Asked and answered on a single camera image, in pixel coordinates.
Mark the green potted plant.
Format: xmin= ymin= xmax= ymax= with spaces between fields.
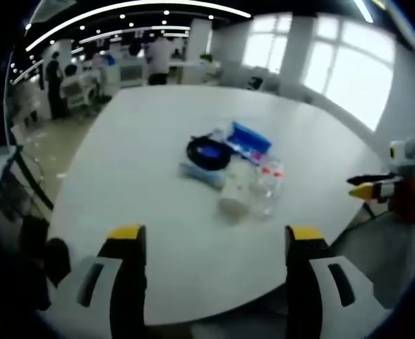
xmin=199 ymin=52 xmax=219 ymax=71

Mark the blue box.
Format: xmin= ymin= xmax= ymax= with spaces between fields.
xmin=224 ymin=120 xmax=273 ymax=157

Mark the white cabinet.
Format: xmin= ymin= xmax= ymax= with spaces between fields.
xmin=116 ymin=59 xmax=148 ymax=89

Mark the white table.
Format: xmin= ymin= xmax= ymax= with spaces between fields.
xmin=48 ymin=85 xmax=392 ymax=326

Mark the window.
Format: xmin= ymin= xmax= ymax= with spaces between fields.
xmin=242 ymin=13 xmax=396 ymax=132

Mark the clear plastic bottle red cap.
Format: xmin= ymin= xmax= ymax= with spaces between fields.
xmin=255 ymin=165 xmax=275 ymax=216
xmin=267 ymin=162 xmax=286 ymax=202

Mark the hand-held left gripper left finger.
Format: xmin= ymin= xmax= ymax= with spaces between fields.
xmin=50 ymin=223 xmax=148 ymax=339

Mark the black cable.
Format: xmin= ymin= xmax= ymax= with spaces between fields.
xmin=185 ymin=135 xmax=234 ymax=171

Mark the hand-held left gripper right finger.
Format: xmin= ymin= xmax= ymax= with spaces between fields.
xmin=284 ymin=225 xmax=381 ymax=339

